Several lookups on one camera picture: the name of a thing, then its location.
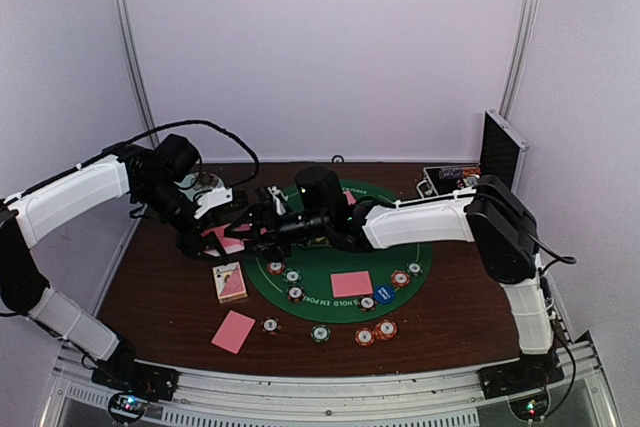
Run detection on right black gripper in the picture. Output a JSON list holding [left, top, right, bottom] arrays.
[[224, 203, 330, 263]]

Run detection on red playing card deck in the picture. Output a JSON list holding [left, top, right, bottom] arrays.
[[203, 225, 245, 254]]

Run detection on red chips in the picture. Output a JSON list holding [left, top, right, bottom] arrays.
[[390, 270, 411, 288], [266, 262, 285, 275], [354, 328, 376, 347]]

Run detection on green chips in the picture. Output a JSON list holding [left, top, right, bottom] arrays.
[[284, 269, 301, 284], [406, 262, 423, 276]]

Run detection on black chips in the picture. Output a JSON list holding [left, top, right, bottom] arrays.
[[287, 286, 305, 303], [358, 296, 376, 312]]

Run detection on black white chip stack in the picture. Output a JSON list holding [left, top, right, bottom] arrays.
[[261, 317, 282, 335]]

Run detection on red card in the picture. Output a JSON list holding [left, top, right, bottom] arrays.
[[211, 310, 256, 354], [343, 190, 357, 206], [330, 271, 373, 298]]

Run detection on blue small blind button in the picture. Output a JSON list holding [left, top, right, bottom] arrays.
[[373, 285, 396, 305]]

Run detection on orange chip stack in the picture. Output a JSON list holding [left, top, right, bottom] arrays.
[[374, 319, 398, 341]]

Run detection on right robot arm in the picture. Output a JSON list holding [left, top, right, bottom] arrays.
[[224, 165, 554, 389]]

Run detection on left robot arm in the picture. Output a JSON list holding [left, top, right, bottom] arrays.
[[1, 135, 229, 391]]

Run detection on playing card box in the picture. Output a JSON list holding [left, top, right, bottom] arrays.
[[212, 262, 248, 304]]

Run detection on light blue flower plate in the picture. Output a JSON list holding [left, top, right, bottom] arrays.
[[177, 172, 225, 200]]

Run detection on round green poker mat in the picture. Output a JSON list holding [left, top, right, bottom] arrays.
[[240, 180, 434, 323]]

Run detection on aluminium poker chip case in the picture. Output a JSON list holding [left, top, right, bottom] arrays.
[[416, 110, 529, 198]]

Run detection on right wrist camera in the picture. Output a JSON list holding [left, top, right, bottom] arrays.
[[267, 186, 290, 216]]

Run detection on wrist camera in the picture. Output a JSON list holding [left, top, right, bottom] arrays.
[[193, 187, 248, 219], [267, 186, 290, 216]]

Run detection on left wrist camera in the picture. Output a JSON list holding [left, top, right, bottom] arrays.
[[193, 187, 248, 219]]

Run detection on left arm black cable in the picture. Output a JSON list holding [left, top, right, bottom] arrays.
[[9, 119, 261, 193]]

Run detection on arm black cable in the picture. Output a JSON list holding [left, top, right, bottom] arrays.
[[9, 119, 261, 193], [529, 231, 577, 273]]

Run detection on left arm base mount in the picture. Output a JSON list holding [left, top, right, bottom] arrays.
[[91, 361, 180, 402]]

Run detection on left aluminium frame post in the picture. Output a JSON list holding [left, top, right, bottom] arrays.
[[114, 0, 156, 131]]

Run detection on aluminium frame post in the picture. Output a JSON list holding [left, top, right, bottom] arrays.
[[499, 0, 539, 120], [114, 0, 156, 131]]

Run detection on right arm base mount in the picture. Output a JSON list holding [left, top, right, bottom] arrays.
[[478, 359, 565, 399]]

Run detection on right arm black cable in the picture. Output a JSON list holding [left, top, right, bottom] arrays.
[[529, 231, 577, 273]]

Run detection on aluminium front rail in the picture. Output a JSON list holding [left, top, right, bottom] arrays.
[[35, 342, 623, 426]]

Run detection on right aluminium frame post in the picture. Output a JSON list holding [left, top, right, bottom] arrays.
[[499, 0, 539, 120]]

